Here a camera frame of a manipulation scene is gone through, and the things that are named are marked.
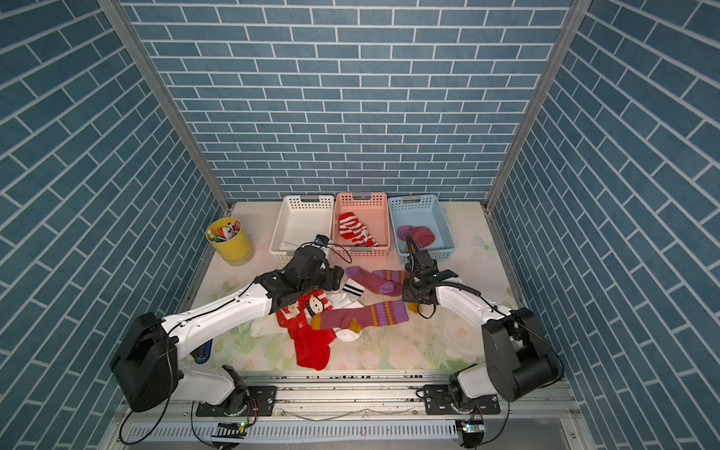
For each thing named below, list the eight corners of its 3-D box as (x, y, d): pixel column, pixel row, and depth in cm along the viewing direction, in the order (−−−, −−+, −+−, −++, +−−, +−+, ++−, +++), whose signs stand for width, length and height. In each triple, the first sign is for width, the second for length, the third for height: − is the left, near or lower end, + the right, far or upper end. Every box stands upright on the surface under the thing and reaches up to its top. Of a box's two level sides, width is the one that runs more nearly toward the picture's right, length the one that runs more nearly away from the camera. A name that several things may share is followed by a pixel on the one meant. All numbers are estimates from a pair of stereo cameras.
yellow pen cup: (216, 265, 101) (199, 244, 91) (227, 240, 109) (212, 217, 99) (248, 265, 101) (235, 244, 91) (257, 240, 109) (245, 218, 99)
